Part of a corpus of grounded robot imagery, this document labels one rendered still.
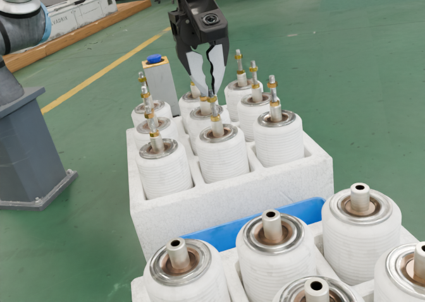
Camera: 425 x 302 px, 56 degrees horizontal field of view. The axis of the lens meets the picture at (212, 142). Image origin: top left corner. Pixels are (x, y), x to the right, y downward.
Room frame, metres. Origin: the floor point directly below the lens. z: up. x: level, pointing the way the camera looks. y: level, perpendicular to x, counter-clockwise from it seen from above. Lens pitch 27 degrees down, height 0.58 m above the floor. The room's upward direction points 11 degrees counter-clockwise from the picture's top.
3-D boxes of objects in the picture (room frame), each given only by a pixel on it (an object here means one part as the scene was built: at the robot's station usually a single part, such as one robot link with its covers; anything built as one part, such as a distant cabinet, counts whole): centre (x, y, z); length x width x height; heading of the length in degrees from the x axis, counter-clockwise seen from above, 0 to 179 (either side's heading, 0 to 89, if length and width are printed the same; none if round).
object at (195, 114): (0.81, 0.00, 0.25); 0.08 x 0.08 x 0.01
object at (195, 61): (0.70, 0.01, 0.38); 0.06 x 0.03 x 0.09; 12
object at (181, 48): (0.68, 0.01, 0.42); 0.05 x 0.02 x 0.09; 102
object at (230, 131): (0.69, -0.01, 0.25); 0.08 x 0.08 x 0.01
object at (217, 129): (0.69, -0.01, 0.26); 0.02 x 0.02 x 0.03
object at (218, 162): (0.69, -0.01, 0.16); 0.10 x 0.10 x 0.18
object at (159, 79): (1.08, 0.11, 0.16); 0.07 x 0.07 x 0.31; 7
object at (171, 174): (0.67, 0.10, 0.16); 0.10 x 0.10 x 0.18
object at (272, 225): (0.38, -0.05, 0.26); 0.02 x 0.02 x 0.03
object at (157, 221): (0.81, 0.00, 0.09); 0.39 x 0.39 x 0.18; 7
